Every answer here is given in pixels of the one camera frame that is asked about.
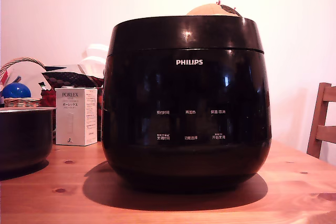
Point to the white folded paper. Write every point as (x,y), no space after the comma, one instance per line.
(95,56)

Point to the black rice cooker lid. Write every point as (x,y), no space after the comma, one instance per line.
(162,33)

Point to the black inner cooking pot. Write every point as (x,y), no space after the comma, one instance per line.
(23,140)

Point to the blue ball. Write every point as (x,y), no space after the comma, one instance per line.
(16,90)

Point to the white Porlex box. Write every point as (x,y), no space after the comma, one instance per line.
(73,119)

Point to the red knitted cloth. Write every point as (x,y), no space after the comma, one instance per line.
(47,99)

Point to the wooden chair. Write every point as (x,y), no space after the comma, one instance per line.
(319,119)

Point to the tan domed hat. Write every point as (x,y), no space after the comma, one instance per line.
(207,11)

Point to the black Philips rice cooker body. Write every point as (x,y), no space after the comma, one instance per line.
(183,155)

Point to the woven wicker basket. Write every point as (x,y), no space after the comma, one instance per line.
(21,102)

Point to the dark dotted fabric bag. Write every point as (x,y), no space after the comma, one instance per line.
(71,77)

